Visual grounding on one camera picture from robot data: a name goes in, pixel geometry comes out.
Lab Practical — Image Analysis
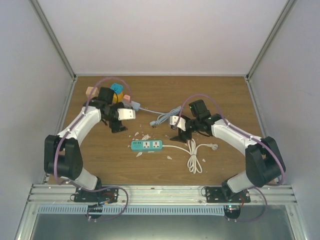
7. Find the peach cube plug adapter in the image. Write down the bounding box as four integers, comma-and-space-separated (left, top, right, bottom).
85, 86, 100, 101

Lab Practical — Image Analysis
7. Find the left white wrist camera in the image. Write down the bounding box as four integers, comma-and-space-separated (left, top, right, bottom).
117, 108, 136, 121

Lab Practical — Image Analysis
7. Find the pink small plug charger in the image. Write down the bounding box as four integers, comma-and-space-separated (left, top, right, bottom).
122, 94, 132, 109

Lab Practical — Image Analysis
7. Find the light blue power strip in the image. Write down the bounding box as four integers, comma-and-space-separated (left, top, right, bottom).
130, 101, 141, 112

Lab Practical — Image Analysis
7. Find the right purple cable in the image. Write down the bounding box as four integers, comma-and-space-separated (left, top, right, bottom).
176, 94, 286, 187

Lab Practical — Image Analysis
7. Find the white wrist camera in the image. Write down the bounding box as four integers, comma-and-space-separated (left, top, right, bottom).
117, 108, 136, 121
169, 115, 186, 131

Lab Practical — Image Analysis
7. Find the right aluminium corner post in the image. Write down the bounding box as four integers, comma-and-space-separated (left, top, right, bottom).
244, 0, 297, 82

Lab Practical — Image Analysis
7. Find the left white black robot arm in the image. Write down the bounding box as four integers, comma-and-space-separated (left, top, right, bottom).
44, 87, 136, 202

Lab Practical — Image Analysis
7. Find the white coiled power cord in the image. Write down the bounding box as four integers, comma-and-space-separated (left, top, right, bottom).
162, 139, 220, 175

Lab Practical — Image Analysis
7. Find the left aluminium corner post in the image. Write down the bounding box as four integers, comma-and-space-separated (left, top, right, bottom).
29, 0, 77, 81

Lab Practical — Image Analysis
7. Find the aluminium front rail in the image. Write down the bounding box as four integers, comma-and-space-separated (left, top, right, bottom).
27, 184, 298, 206

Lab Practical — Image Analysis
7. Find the blue square plug adapter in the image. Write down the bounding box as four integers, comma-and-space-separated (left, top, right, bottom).
110, 83, 124, 95

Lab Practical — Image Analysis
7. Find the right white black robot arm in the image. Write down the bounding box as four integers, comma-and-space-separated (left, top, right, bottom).
169, 99, 286, 203

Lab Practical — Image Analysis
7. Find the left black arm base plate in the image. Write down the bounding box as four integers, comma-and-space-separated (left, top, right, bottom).
69, 188, 119, 205

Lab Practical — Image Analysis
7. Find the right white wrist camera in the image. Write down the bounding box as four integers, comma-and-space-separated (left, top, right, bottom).
169, 115, 186, 131

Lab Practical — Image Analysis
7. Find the grey slotted cable duct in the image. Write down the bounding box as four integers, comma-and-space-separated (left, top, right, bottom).
38, 204, 225, 216

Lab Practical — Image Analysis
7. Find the aluminium corner post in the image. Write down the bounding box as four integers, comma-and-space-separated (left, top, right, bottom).
29, 0, 77, 81
244, 0, 297, 82

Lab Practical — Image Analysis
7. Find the purple cable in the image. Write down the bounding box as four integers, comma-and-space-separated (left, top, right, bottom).
176, 94, 286, 187
53, 76, 133, 186

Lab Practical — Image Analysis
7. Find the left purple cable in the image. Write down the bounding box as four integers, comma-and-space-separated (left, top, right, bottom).
53, 76, 133, 186

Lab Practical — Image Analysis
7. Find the teal power strip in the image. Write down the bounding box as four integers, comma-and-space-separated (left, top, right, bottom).
130, 140, 163, 152

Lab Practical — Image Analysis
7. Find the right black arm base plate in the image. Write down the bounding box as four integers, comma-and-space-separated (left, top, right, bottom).
200, 186, 251, 204

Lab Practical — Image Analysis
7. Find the yellow cube socket adapter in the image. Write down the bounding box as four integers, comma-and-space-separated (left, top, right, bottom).
112, 92, 124, 104

